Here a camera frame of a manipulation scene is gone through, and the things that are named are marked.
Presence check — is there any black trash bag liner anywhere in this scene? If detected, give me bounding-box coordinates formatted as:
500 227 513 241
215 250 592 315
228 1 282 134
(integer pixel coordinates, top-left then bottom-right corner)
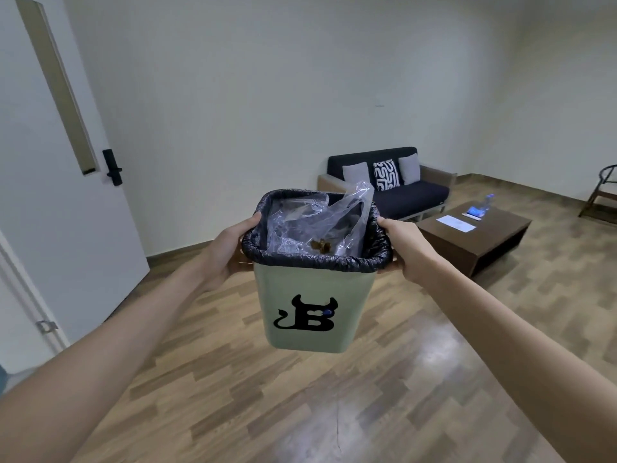
241 189 394 274

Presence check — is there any dark blue sofa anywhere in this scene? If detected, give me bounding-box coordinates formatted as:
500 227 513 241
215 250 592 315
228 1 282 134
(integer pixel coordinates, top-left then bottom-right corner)
317 147 458 222

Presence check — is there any white paper sheet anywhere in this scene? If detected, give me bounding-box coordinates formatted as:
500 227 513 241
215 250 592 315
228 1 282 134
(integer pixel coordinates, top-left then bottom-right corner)
436 215 477 233

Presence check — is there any person's right forearm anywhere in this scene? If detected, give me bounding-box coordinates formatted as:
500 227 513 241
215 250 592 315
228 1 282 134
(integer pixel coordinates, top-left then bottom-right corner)
415 258 617 463

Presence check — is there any person's right hand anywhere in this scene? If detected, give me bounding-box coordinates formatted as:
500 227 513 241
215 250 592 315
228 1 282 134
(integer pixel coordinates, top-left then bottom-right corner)
376 217 442 285

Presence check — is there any white door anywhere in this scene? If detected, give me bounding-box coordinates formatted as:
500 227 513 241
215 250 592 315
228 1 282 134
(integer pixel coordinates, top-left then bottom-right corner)
0 0 150 345

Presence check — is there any clear plastic bag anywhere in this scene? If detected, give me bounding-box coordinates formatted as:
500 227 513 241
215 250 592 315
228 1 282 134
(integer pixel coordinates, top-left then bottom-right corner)
265 181 375 257

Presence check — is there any pale green trash bin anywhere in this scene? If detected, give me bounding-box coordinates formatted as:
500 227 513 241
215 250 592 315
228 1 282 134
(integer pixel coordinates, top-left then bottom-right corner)
253 261 377 354

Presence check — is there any black door lock handle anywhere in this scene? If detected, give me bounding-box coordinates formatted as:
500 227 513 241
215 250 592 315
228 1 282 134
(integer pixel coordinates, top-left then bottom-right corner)
102 149 123 187

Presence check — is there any black white patterned cushion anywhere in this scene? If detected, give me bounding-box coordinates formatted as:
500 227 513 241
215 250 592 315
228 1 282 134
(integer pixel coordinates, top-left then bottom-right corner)
372 159 402 192

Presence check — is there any dark wooden chair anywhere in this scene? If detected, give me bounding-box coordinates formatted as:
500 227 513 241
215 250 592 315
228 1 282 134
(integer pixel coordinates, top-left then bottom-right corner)
578 164 617 225

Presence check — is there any person's left forearm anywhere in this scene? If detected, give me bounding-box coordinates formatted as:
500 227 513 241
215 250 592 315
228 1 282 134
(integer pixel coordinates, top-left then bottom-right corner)
0 258 213 463

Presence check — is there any person's left hand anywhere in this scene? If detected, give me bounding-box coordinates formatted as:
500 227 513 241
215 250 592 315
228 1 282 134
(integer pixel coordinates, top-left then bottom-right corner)
200 211 262 290

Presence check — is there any dark brown coffee table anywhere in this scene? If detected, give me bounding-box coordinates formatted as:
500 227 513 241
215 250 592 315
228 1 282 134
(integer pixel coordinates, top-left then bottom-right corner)
416 200 532 278

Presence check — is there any grey cushion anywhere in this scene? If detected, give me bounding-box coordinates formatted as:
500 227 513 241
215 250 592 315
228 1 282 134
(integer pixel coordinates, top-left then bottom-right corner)
342 162 371 186
398 153 421 186

